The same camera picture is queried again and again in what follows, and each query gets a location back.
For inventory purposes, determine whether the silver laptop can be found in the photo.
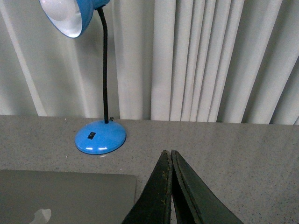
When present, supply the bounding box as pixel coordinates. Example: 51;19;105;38
0;170;136;224

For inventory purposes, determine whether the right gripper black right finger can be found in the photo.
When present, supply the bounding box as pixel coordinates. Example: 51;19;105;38
171;150;242;224

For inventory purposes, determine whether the blue desk lamp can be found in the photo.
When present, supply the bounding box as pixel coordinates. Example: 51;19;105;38
39;0;126;155

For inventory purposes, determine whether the white pleated curtain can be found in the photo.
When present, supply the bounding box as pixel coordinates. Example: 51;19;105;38
0;0;299;125

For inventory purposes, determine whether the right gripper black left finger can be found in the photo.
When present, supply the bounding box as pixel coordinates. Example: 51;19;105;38
122;150;173;224

